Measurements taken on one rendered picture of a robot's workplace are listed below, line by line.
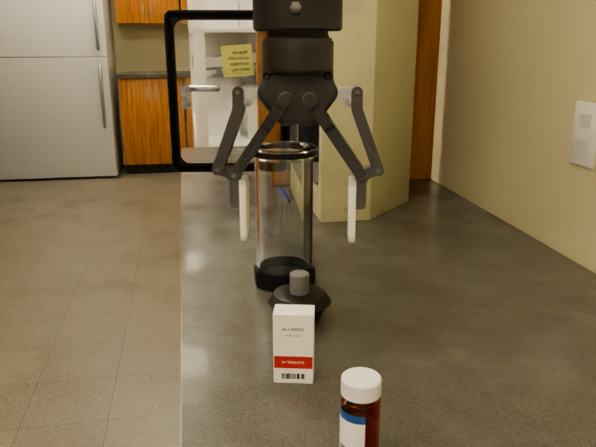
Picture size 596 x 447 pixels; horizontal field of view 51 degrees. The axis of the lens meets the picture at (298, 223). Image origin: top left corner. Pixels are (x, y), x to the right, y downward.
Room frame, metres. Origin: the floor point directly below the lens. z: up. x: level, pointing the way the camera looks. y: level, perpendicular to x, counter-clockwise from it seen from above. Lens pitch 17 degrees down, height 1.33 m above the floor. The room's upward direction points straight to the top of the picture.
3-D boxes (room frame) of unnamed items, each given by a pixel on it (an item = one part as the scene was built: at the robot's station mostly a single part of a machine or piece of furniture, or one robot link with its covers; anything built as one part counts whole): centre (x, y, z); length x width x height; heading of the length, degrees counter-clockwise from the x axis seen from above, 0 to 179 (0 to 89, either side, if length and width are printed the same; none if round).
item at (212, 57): (1.60, 0.17, 1.19); 0.30 x 0.01 x 0.40; 93
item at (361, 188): (0.67, -0.08, 1.17); 0.03 x 0.01 x 0.05; 88
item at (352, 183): (0.67, -0.06, 1.15); 0.03 x 0.01 x 0.07; 178
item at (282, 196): (0.96, 0.02, 1.06); 0.11 x 0.11 x 0.21
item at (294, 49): (0.67, 0.00, 1.28); 0.08 x 0.07 x 0.09; 88
